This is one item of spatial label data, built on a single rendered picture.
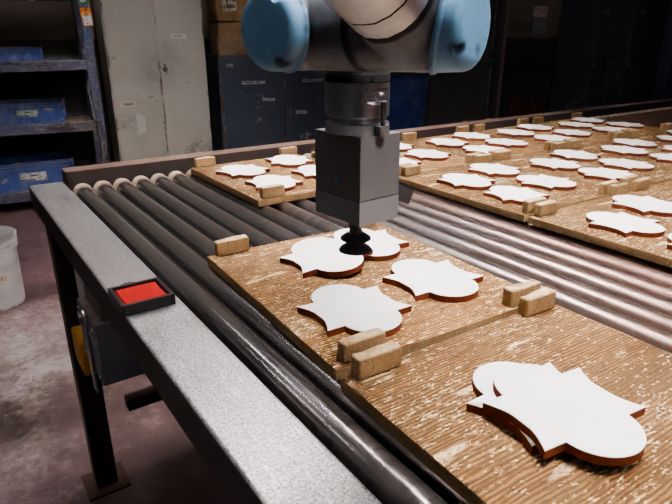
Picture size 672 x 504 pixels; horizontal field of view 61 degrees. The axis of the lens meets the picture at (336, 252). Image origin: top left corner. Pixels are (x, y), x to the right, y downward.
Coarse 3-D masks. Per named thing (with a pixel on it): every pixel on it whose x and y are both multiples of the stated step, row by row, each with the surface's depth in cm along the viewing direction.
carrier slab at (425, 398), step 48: (480, 336) 70; (528, 336) 70; (576, 336) 70; (624, 336) 70; (384, 384) 60; (432, 384) 60; (624, 384) 60; (432, 432) 53; (480, 432) 53; (480, 480) 47; (528, 480) 47; (576, 480) 47; (624, 480) 47
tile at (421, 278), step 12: (396, 264) 89; (408, 264) 89; (420, 264) 89; (432, 264) 89; (444, 264) 89; (384, 276) 85; (396, 276) 85; (408, 276) 85; (420, 276) 85; (432, 276) 85; (444, 276) 85; (456, 276) 85; (468, 276) 85; (480, 276) 85; (408, 288) 82; (420, 288) 81; (432, 288) 81; (444, 288) 81; (456, 288) 81; (468, 288) 81; (444, 300) 79; (456, 300) 79; (468, 300) 79
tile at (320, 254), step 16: (304, 240) 98; (320, 240) 97; (336, 240) 96; (288, 256) 92; (304, 256) 92; (320, 256) 91; (336, 256) 90; (352, 256) 90; (304, 272) 86; (320, 272) 87; (336, 272) 86; (352, 272) 86
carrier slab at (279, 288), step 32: (224, 256) 95; (256, 256) 95; (416, 256) 95; (448, 256) 95; (256, 288) 83; (288, 288) 83; (384, 288) 83; (480, 288) 83; (288, 320) 74; (416, 320) 74; (448, 320) 74; (480, 320) 74; (320, 352) 66
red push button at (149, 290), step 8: (128, 288) 85; (136, 288) 85; (144, 288) 85; (152, 288) 85; (160, 288) 85; (120, 296) 82; (128, 296) 82; (136, 296) 82; (144, 296) 82; (152, 296) 82
